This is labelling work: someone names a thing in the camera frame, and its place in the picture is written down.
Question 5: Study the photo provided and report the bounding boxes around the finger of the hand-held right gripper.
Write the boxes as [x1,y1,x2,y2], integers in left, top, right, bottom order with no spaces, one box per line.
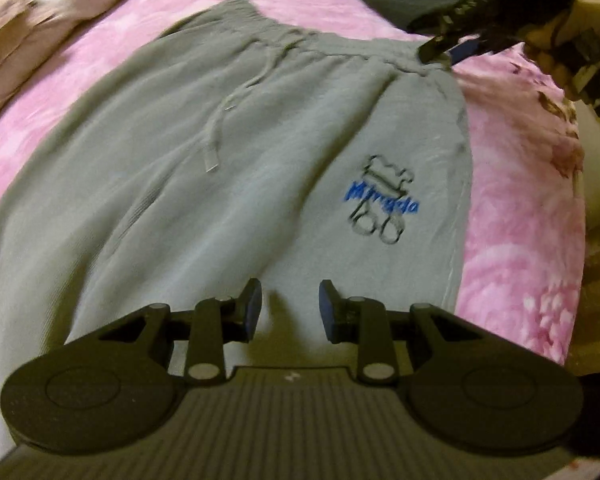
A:
[409,0,513,32]
[418,27,496,67]

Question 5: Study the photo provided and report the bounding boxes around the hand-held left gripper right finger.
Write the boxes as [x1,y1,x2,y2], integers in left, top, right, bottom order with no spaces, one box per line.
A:
[318,279,482,385]

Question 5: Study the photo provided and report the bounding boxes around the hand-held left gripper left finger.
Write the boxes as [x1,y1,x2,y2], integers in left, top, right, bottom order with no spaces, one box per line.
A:
[99,277,264,386]

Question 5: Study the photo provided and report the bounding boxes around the grey drawstring pants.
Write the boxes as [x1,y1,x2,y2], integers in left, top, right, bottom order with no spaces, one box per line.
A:
[0,0,474,466]

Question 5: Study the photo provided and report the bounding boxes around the person's right hand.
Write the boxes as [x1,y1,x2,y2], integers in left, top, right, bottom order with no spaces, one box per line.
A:
[522,2,600,102]

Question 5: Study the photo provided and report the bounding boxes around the pink floral blanket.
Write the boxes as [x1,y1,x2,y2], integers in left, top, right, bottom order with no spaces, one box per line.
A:
[0,0,589,368]

